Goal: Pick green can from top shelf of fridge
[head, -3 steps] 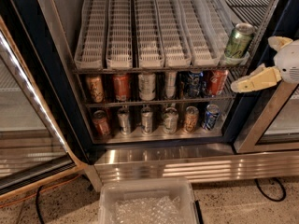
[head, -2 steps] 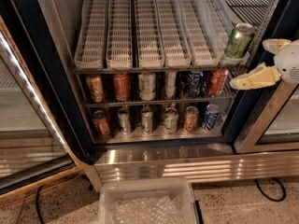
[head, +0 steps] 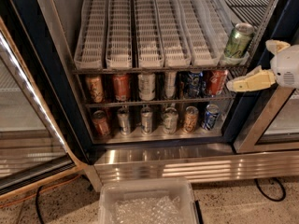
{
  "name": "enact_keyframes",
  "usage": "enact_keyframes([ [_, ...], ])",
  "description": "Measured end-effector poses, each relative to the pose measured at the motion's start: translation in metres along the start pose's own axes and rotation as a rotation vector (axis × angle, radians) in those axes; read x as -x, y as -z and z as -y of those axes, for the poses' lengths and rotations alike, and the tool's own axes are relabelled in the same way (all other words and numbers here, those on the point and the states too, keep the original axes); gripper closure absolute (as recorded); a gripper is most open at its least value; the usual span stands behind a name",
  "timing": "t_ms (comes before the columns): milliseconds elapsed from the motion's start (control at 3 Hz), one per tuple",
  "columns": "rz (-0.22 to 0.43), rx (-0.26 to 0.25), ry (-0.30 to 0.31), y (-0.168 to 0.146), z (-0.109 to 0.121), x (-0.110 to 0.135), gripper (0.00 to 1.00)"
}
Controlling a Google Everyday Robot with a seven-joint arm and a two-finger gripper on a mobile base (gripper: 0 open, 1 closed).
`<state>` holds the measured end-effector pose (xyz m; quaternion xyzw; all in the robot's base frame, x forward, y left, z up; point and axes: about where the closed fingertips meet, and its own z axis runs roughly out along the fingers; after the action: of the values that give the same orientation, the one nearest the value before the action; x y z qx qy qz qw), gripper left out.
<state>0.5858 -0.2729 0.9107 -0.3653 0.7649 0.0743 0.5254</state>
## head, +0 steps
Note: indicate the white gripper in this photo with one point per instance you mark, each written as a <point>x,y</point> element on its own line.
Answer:
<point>286,68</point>

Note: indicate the green soda can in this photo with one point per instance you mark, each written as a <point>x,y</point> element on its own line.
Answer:
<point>239,40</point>

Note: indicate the red can middle shelf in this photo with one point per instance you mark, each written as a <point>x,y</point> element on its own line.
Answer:
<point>215,80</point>

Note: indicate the red can shelf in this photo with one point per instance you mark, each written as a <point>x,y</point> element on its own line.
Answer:
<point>215,80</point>
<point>100,123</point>

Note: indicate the closed glass fridge door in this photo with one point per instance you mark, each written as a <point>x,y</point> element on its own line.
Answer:
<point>273,123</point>

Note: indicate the blue can bottom shelf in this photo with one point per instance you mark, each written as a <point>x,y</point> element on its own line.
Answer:
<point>211,114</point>

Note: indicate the blue can shelf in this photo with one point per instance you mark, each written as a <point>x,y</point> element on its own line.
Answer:
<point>193,84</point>
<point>211,114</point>

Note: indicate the blue can middle shelf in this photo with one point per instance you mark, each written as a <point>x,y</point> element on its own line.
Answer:
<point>193,84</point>

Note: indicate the tan can bottom shelf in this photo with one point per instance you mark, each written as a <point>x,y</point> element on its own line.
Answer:
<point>190,119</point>

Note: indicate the tan can shelf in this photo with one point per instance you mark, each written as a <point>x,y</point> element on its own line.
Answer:
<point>94,84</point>
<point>190,119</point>

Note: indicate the white slim can middle shelf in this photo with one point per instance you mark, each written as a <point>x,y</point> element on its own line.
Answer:
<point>170,84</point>

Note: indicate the silver can bottom shelf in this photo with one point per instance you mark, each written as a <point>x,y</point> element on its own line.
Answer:
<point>170,120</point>
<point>146,120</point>
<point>124,121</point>

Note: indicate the silver can shelf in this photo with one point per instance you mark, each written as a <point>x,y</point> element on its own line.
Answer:
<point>146,87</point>
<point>170,120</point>
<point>124,121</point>
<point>146,120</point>

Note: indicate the silver can middle shelf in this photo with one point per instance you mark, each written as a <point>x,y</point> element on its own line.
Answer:
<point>146,87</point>

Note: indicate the stainless steel fridge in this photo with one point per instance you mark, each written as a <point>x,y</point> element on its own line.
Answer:
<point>46,34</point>

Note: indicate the orange can middle shelf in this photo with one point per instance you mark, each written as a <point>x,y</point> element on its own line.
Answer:
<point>121,84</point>

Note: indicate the tan can middle shelf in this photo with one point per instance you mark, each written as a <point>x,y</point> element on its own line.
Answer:
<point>94,84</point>

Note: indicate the red can bottom shelf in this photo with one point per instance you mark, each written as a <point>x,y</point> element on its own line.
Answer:
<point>100,123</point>

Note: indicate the open glass fridge door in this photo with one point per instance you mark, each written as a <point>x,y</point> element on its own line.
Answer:
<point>33,150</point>

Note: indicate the bubble wrap sheet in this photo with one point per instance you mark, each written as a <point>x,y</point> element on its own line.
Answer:
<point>161,210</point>

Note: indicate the clear plastic bin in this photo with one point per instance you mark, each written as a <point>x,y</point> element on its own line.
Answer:
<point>149,188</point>

